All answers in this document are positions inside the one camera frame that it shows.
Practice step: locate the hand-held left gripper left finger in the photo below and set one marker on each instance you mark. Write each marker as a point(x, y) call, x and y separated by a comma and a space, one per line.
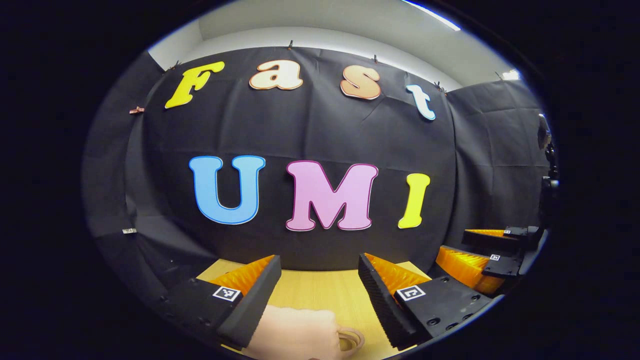
point(255, 300)

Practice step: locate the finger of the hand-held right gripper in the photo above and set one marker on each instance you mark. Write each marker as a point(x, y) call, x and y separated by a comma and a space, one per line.
point(465, 267)
point(495, 242)

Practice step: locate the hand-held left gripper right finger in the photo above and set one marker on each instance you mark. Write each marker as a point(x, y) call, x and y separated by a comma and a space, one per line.
point(382, 305)

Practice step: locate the pink suitcase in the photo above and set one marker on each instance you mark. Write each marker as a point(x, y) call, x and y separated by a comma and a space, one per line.
point(295, 332)

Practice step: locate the black backdrop cloth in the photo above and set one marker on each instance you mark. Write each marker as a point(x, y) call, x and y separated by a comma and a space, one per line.
point(310, 125)

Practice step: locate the copper clip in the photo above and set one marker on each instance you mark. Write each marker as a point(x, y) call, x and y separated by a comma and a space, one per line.
point(136, 110)

